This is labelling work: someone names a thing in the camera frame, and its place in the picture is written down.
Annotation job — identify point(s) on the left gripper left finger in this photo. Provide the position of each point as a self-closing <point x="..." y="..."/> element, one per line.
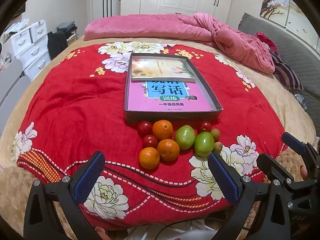
<point x="41" y="220"/>

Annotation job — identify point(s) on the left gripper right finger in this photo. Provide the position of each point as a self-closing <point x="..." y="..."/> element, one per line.
<point x="242" y="192"/>

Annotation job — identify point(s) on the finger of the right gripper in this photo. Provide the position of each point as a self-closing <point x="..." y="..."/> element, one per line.
<point x="308" y="153"/>
<point x="277" y="172"/>

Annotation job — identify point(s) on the brown longan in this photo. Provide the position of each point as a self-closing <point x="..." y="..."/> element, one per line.
<point x="218" y="146"/>
<point x="215" y="133"/>

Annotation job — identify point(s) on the green fruit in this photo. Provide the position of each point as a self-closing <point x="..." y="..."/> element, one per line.
<point x="185" y="137"/>
<point x="204" y="144"/>

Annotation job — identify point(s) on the red cherry tomato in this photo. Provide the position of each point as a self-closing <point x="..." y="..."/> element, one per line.
<point x="149" y="141"/>
<point x="144" y="128"/>
<point x="205" y="126"/>

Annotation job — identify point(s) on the orange mandarin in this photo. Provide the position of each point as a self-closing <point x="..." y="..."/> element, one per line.
<point x="149" y="158"/>
<point x="168" y="149"/>
<point x="162" y="129"/>

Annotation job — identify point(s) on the striped purple pillow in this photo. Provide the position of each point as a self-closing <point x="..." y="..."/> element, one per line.
<point x="285" y="74"/>

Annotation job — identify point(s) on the grey shallow box tray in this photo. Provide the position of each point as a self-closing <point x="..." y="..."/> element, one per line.
<point x="136" y="116"/>

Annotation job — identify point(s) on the grey headboard cushion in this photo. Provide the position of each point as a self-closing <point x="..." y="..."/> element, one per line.
<point x="296" y="55"/>

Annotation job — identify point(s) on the pink Chinese workbook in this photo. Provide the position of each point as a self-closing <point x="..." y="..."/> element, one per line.
<point x="167" y="96"/>

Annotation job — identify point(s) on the sunflower cover book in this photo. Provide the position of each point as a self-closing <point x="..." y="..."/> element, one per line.
<point x="161" y="70"/>

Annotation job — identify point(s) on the pink quilt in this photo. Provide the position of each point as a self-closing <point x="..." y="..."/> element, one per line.
<point x="201" y="28"/>

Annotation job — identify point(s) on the white drawer cabinet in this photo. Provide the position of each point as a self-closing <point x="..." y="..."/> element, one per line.
<point x="30" y="46"/>

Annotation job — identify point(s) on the black clothes pile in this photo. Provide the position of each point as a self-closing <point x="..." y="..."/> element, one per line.
<point x="57" y="42"/>

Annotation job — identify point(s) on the floral wall painting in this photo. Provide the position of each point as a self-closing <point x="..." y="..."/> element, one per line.
<point x="289" y="16"/>

